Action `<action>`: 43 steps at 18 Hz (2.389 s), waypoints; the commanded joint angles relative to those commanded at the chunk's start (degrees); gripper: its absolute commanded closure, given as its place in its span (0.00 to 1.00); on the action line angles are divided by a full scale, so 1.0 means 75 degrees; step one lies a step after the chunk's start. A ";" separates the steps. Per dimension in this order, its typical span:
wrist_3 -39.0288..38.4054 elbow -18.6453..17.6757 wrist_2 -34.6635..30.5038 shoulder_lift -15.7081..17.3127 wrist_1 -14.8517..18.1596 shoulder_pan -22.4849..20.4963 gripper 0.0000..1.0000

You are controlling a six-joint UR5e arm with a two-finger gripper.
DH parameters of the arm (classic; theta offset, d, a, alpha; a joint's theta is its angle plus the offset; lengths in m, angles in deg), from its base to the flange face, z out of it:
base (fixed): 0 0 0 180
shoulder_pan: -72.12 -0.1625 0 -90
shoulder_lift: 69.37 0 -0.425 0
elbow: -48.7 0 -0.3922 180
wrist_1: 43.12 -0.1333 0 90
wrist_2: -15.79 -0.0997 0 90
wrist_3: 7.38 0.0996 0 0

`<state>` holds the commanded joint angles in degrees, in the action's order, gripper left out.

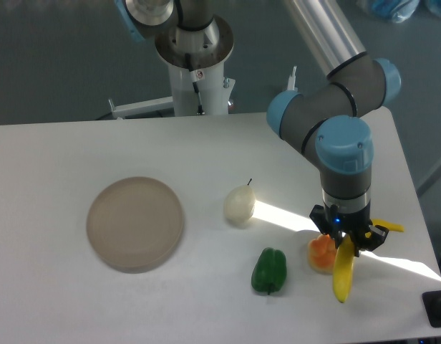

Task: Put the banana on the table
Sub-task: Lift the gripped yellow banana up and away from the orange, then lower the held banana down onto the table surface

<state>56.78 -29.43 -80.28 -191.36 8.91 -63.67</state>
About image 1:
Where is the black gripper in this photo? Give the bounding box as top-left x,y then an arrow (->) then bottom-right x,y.
309,203 -> 389,257

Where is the yellow toy banana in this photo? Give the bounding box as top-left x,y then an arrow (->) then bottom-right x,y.
332,219 -> 404,303

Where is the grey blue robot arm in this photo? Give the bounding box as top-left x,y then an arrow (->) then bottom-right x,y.
116,1 -> 401,252

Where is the orange toy bread roll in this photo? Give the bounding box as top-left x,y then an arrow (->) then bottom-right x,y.
307,234 -> 337,274

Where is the green toy bell pepper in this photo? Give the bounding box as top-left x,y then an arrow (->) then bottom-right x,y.
251,247 -> 287,295

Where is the white toy pear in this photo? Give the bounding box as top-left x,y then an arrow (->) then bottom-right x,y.
223,178 -> 256,226

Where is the black device at table edge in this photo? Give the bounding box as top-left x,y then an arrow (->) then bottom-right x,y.
422,290 -> 441,328

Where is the beige round plate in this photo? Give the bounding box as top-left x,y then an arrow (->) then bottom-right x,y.
86,177 -> 184,273

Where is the blue plastic bag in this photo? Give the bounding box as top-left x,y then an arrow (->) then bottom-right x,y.
357,0 -> 441,24

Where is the white clamp post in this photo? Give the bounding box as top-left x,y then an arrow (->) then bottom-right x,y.
286,65 -> 299,92

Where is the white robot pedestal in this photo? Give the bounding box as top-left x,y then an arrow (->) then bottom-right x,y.
107,16 -> 238,121

